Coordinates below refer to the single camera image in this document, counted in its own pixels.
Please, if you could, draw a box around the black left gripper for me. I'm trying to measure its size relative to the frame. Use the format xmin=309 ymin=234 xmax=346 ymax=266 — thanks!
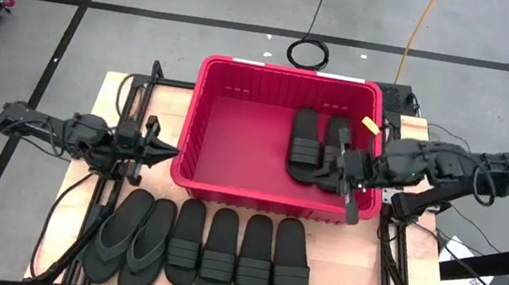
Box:
xmin=102 ymin=109 xmax=186 ymax=192

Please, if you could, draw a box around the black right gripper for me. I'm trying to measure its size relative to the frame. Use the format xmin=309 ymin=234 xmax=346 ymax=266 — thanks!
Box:
xmin=324 ymin=125 xmax=389 ymax=230

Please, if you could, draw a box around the black banded slide sandal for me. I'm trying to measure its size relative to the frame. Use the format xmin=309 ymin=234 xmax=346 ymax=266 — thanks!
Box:
xmin=194 ymin=204 xmax=245 ymax=285
xmin=232 ymin=211 xmax=282 ymax=285
xmin=160 ymin=195 xmax=210 ymax=285
xmin=315 ymin=114 xmax=358 ymax=196
xmin=282 ymin=105 xmax=329 ymax=187
xmin=269 ymin=215 xmax=320 ymax=285

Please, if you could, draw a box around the black flip-flop sandal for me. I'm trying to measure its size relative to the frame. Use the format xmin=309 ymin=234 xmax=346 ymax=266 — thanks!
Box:
xmin=116 ymin=193 xmax=181 ymax=285
xmin=79 ymin=181 xmax=158 ymax=285

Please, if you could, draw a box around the red ribbed plastic bin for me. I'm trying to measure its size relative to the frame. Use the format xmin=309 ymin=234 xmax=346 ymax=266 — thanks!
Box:
xmin=165 ymin=50 xmax=401 ymax=232

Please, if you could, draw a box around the yellow tag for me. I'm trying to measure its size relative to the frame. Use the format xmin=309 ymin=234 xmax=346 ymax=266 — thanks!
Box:
xmin=359 ymin=115 xmax=383 ymax=136

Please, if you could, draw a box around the black power box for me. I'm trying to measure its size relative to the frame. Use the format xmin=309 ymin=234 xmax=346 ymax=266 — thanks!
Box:
xmin=373 ymin=81 xmax=420 ymax=118

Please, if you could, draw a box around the long white label strip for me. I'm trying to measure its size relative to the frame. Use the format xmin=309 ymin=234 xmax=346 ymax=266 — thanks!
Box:
xmin=316 ymin=71 xmax=367 ymax=85

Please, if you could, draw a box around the short white label strip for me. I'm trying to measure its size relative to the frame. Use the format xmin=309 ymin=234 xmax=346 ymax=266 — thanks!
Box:
xmin=232 ymin=56 xmax=266 ymax=68

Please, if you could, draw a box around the black diagonal bar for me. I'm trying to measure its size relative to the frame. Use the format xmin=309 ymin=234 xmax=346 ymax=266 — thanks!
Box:
xmin=435 ymin=231 xmax=509 ymax=285

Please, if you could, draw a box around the black cable loop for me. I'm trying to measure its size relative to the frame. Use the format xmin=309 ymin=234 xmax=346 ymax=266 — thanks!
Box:
xmin=113 ymin=71 xmax=137 ymax=120

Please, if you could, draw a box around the coiled black cable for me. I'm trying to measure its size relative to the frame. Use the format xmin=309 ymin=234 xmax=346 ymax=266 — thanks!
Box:
xmin=284 ymin=34 xmax=333 ymax=75

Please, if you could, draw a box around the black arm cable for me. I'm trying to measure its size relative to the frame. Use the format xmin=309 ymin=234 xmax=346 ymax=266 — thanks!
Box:
xmin=27 ymin=164 xmax=97 ymax=285

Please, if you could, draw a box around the yellow cable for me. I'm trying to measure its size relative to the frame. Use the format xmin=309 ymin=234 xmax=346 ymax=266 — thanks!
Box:
xmin=393 ymin=0 xmax=441 ymax=89

